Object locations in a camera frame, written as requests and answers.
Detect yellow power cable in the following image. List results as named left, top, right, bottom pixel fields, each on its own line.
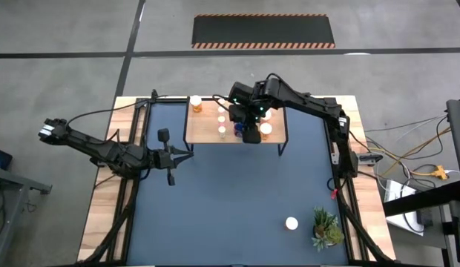
left=378, top=125, right=453, bottom=179

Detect dark grey monitor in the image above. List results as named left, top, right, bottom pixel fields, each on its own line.
left=445, top=98, right=460, bottom=194

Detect white paper sheet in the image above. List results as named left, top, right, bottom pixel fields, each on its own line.
left=384, top=178, right=426, bottom=237

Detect yellow power splitter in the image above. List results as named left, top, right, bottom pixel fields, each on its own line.
left=430, top=165, right=449, bottom=181

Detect long black arm cable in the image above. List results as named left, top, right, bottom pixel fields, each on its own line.
left=65, top=94, right=174, bottom=125

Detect black hazard-striped floor mat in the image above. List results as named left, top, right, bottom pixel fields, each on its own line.
left=191, top=13, right=336, bottom=50

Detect black aluminium rig frame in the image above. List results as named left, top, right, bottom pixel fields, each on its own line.
left=79, top=88, right=396, bottom=267

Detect blue-grey table mat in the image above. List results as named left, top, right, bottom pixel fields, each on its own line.
left=126, top=100, right=350, bottom=266

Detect wooden shelf black metal legs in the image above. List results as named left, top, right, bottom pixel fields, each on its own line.
left=183, top=96, right=289, bottom=156

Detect black device blue light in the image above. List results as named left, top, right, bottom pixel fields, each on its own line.
left=0, top=146, right=14, bottom=171

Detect grey metal desk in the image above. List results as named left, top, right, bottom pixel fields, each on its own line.
left=0, top=165, right=53, bottom=257

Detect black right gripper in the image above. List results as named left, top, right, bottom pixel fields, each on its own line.
left=228, top=81, right=271, bottom=145

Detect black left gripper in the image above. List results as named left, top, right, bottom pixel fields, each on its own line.
left=151, top=128, right=195, bottom=187

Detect potted succulent plant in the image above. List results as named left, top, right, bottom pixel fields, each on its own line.
left=311, top=206, right=345, bottom=253

